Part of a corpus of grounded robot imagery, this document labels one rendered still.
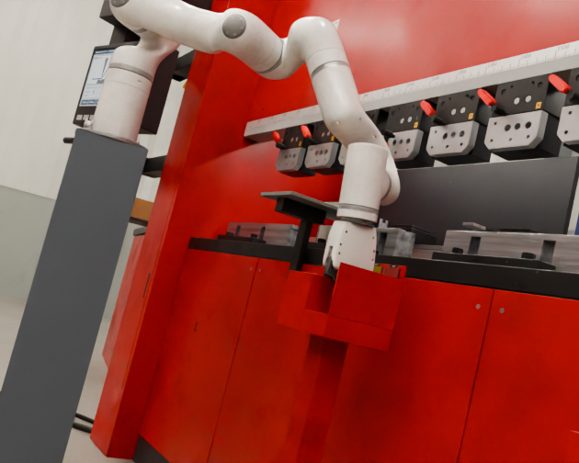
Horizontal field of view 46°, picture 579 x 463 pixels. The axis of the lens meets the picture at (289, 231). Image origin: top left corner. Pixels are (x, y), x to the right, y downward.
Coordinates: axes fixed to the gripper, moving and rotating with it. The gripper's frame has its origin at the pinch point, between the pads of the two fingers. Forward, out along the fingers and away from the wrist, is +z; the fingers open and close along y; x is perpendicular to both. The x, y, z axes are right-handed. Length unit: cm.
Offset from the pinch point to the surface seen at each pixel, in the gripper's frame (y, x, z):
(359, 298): -0.4, 5.0, -0.3
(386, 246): -30.6, -30.1, -14.4
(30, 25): 6, -786, -257
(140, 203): -34, -288, -31
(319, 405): 0.4, -1.9, 22.7
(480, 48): -35, -10, -66
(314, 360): 2.0, -3.8, 14.0
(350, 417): -15.6, -12.8, 27.2
